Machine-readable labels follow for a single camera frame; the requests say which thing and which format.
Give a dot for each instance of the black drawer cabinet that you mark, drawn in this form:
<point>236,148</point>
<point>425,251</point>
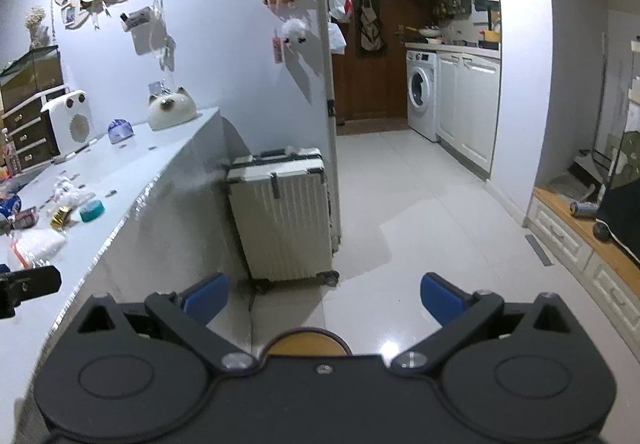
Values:
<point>30,129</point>

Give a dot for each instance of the white kitchen cabinets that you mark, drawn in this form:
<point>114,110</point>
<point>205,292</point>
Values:
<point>468,90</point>

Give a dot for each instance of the white cat-shaped ceramic lamp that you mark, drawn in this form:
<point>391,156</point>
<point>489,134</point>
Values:
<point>169,110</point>

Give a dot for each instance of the white portable heater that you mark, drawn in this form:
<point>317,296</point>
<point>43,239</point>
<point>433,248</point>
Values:
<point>71,122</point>

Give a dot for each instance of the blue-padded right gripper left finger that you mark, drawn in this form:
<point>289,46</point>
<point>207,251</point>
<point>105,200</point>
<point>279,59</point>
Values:
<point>183,318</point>

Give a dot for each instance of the white ribbed suitcase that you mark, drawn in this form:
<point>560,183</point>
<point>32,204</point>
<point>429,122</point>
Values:
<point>282,210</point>

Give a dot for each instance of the teal round lid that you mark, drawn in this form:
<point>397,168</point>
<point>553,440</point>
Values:
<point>91,210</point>

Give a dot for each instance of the gold foil wrapper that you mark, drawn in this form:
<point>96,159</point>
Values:
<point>61,217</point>

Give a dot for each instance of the dried flower bouquet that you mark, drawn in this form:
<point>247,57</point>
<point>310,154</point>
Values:
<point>37,30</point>

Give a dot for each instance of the dark red cigarette pack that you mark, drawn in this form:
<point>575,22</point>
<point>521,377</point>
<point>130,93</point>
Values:
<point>24,219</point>

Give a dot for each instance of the white fluffy sheep wall toy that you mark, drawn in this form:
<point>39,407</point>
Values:
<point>294,31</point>

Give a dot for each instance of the blue tissue pack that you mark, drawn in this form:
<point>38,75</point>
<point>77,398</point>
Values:
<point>119,130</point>

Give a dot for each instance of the clear plastic bag with tissue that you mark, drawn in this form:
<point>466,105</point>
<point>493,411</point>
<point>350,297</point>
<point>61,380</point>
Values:
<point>34,247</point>

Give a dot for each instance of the white plastic bag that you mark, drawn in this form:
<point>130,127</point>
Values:
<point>67,194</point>

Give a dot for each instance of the crushed blue soda can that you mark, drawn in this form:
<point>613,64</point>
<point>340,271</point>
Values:
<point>10,205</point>

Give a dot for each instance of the glass fish tank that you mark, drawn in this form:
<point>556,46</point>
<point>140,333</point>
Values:
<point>38,70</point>

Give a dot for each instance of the white front-load washing machine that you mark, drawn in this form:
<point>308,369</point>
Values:
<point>422,92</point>

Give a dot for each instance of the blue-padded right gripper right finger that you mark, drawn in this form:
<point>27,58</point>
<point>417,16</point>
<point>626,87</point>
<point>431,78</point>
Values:
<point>464,319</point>

